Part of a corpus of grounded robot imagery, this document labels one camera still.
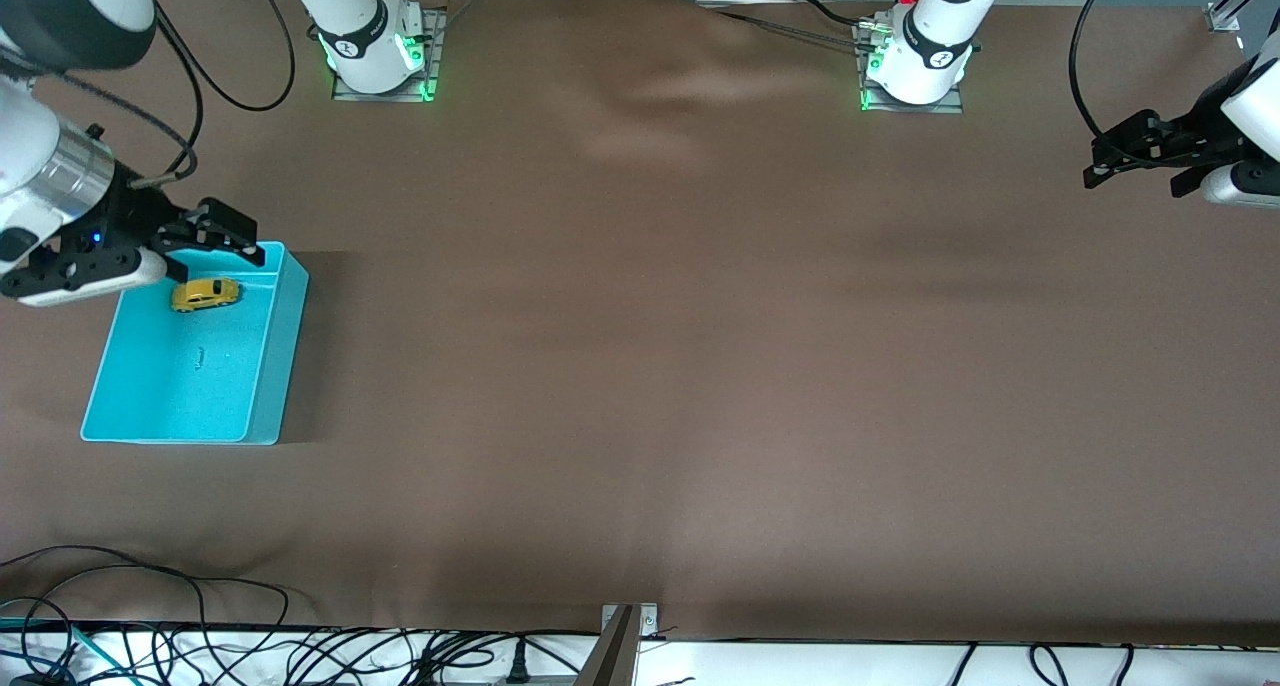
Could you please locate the yellow beetle toy car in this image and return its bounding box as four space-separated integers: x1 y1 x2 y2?
170 277 243 314

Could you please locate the black base cable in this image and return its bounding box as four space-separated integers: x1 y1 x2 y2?
785 0 881 32

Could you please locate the turquoise plastic bin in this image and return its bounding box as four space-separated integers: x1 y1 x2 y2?
80 241 311 445

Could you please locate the grey power strip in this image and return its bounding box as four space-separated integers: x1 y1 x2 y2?
425 671 591 686

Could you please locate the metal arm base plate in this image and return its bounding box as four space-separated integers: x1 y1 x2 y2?
858 21 966 114
332 6 446 103

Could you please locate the grey metal post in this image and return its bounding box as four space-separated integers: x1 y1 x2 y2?
575 606 641 686

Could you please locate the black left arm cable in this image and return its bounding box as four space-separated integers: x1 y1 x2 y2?
1068 0 1119 139

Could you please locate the braided black cable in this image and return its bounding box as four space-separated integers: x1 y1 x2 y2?
0 51 199 189

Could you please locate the long black cable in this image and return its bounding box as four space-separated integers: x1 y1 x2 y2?
0 544 293 657

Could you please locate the brown table cloth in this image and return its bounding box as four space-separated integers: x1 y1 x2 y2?
0 0 1280 647

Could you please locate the teal cable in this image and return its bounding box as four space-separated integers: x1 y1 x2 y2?
0 618 111 682

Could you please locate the small metal bracket plate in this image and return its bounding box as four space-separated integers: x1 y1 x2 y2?
600 603 659 639

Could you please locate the thin black looped cable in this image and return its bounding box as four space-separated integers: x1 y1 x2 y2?
150 0 298 113

